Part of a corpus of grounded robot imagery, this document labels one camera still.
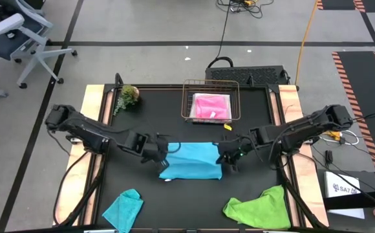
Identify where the tangled floor cable bundle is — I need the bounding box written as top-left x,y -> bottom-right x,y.
216,0 -> 275,19

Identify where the grey office chair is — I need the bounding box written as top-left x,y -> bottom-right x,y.
0,0 -> 79,89

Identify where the black perforated computer case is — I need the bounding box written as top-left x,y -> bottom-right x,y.
206,65 -> 288,87

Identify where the yellow plug adapter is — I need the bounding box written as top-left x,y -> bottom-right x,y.
323,130 -> 343,142

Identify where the wooden side board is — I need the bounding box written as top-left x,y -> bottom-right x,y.
270,84 -> 330,228
52,84 -> 114,227

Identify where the black frame strut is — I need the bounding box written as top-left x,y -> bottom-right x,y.
58,151 -> 108,227
279,151 -> 326,229

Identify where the yellow power cable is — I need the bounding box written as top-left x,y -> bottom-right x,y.
294,0 -> 320,86

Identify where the black hanging power cable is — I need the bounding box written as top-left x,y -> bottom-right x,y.
206,0 -> 235,69

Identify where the black frame post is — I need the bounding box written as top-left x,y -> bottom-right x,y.
114,72 -> 125,94

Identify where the white waffle microfiber towel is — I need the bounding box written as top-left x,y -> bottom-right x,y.
189,93 -> 233,124

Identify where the white printed paper box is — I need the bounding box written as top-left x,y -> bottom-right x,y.
323,170 -> 366,220

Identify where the light blue microfiber towel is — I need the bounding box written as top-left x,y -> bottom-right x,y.
158,142 -> 224,181

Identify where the white cable loop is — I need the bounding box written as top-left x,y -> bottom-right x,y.
339,129 -> 360,146

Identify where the black metal beam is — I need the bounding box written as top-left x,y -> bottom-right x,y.
322,188 -> 375,211

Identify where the black supply cable loop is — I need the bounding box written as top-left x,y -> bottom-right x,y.
52,149 -> 93,227

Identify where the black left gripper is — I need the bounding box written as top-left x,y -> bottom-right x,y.
141,133 -> 171,175

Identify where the teal microfiber towel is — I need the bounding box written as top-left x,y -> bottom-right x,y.
102,188 -> 144,233

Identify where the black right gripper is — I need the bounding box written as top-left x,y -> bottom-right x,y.
217,138 -> 253,173

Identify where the gold wire basket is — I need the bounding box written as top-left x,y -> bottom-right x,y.
180,79 -> 242,125

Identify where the small potted green plant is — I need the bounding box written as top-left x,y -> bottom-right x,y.
112,83 -> 141,117

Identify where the green microfiber towel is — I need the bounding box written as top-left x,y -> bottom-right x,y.
222,184 -> 292,230

